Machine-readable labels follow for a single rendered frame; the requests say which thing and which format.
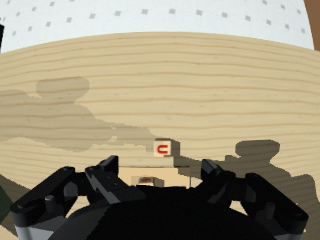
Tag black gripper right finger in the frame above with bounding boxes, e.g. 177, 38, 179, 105
179, 159, 309, 240

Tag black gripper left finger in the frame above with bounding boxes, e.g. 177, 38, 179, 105
10, 155, 146, 240

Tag beige flat mat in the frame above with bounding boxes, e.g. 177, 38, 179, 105
118, 166, 190, 189

